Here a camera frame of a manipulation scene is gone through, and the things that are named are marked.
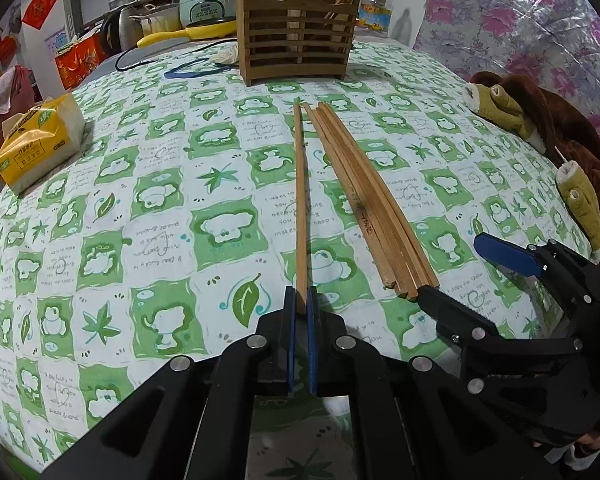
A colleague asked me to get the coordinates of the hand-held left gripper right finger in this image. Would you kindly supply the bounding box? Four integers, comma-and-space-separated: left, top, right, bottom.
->
307, 285, 563, 480

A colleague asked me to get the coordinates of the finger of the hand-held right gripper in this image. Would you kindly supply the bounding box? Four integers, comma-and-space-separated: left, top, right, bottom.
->
473, 232, 600, 307
416, 286, 502, 357

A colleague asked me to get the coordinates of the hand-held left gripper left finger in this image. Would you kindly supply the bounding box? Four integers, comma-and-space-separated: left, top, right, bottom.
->
40, 285, 301, 480

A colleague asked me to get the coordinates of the bundle of wooden chopsticks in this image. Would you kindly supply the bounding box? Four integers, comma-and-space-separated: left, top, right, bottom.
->
302, 101, 440, 302

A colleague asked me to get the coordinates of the brown wooden chopstick holder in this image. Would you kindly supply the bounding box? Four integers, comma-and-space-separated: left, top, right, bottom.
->
236, 0, 359, 87

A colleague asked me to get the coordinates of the brown fleece-lined jacket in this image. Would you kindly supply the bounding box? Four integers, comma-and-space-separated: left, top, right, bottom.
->
462, 72, 600, 266

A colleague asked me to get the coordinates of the green checked tablecloth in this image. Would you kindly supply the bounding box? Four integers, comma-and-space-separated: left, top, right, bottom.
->
0, 35, 600, 480

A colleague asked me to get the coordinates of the floral plastic sheet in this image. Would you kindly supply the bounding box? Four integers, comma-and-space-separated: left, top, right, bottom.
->
412, 0, 600, 136

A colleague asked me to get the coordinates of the white cabinet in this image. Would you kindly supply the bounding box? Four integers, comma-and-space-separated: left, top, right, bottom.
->
387, 0, 433, 51

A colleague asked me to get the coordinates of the clear plastic bottle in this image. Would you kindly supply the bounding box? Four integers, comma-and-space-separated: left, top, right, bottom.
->
357, 0, 395, 31

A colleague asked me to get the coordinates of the small white cloth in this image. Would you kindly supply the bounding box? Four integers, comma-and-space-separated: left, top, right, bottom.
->
209, 42, 241, 67

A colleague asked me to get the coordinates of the yellow tissue pack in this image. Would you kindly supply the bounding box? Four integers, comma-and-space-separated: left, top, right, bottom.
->
0, 94, 87, 195

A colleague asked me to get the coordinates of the yellow electric pan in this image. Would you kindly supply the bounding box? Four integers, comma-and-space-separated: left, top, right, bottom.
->
136, 20, 237, 48

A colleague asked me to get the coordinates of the mint green rice cooker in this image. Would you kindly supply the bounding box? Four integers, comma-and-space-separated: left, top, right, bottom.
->
179, 0, 238, 28

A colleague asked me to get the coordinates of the steel cooking pot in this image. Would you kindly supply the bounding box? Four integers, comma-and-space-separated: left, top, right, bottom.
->
130, 4, 181, 37

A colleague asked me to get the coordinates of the red gift box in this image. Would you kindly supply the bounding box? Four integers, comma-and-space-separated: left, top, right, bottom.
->
55, 35, 106, 91

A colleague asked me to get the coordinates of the steel electric kettle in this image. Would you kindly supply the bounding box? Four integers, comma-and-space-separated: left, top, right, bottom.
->
100, 5, 141, 56

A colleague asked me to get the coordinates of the pink cloth cover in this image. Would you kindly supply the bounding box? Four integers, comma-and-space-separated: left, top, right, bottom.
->
0, 65, 36, 126

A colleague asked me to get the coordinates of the white refrigerator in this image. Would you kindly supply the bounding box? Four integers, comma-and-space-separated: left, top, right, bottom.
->
15, 0, 88, 81

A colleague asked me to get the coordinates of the red diamond paper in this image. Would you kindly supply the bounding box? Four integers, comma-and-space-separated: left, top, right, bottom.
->
21, 0, 59, 31

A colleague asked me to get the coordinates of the blue cable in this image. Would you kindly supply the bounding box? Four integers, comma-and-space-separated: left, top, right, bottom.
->
164, 57, 221, 80

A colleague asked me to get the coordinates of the black power cable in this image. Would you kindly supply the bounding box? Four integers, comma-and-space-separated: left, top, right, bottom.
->
115, 42, 241, 72

